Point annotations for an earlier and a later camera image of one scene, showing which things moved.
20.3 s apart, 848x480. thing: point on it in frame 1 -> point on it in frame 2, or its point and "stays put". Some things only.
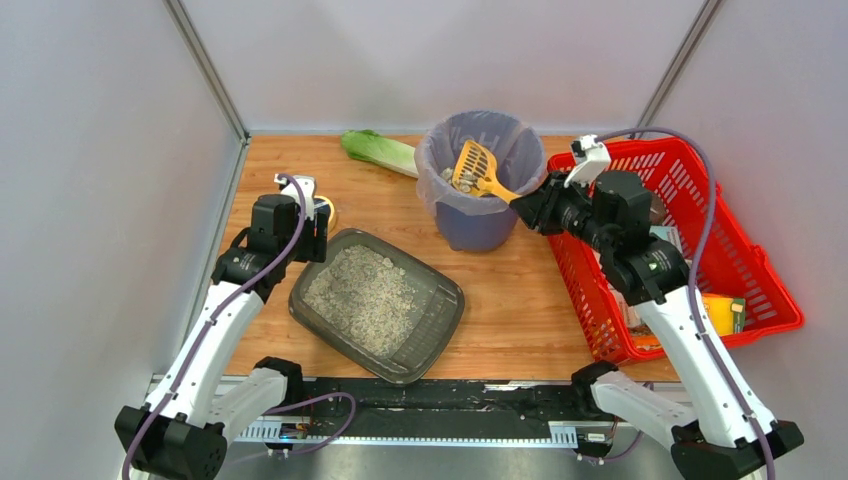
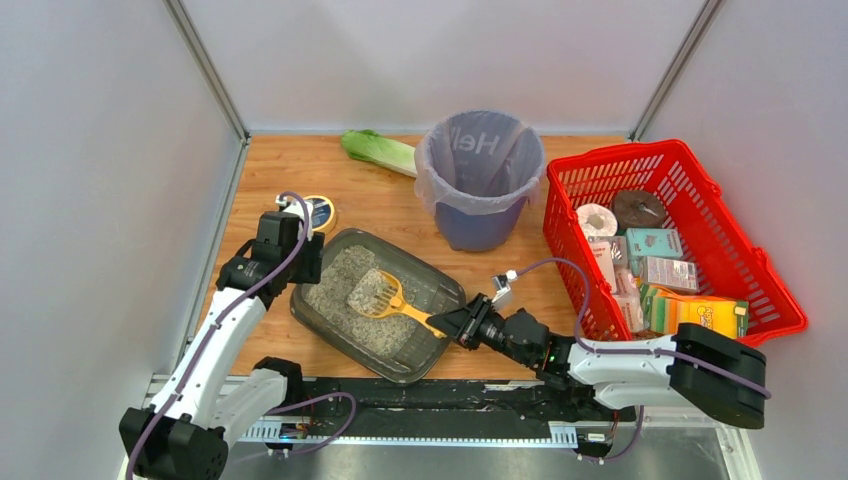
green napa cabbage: (368, 145) stays put
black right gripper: (539, 211) -> (475, 321)
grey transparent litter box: (378, 308) stays put
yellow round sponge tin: (332, 210) stays put
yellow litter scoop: (474, 172) -> (378, 292)
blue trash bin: (469, 229) stays put
